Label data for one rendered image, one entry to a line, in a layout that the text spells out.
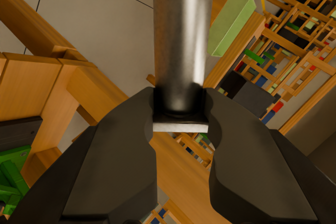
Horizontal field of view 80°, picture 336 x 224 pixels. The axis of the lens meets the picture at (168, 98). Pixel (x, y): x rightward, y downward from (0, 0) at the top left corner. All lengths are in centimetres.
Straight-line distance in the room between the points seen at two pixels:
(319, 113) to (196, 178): 986
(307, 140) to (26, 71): 1034
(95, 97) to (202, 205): 41
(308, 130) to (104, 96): 1005
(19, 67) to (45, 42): 23
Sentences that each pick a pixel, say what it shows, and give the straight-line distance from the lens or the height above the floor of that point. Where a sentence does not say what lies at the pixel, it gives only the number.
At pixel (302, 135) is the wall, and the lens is 1045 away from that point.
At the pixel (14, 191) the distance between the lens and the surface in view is 75.
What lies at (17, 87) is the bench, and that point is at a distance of 65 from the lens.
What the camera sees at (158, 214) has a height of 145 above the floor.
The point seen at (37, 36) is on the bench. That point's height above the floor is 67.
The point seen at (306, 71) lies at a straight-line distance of 696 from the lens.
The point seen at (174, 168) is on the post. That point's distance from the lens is 53.
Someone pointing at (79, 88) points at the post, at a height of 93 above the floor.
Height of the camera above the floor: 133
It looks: 17 degrees down
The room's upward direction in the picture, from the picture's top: 130 degrees clockwise
